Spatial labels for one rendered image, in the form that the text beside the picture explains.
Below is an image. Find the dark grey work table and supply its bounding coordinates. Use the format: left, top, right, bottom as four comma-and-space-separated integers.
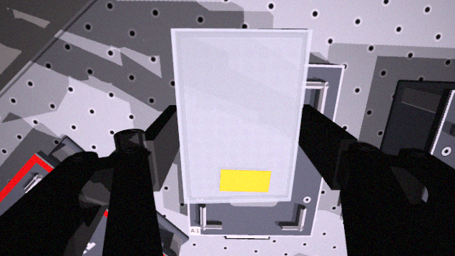
0, 0, 455, 256

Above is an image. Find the grey metal nest plate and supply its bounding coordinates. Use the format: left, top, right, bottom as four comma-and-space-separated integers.
380, 80, 455, 169

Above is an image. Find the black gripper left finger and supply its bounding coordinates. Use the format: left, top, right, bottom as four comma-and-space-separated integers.
0, 105, 180, 256

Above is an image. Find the white rectangular plate lid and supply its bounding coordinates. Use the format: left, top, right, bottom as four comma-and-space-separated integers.
171, 29, 313, 204

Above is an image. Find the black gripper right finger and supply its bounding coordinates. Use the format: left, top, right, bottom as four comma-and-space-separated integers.
298, 104, 455, 256

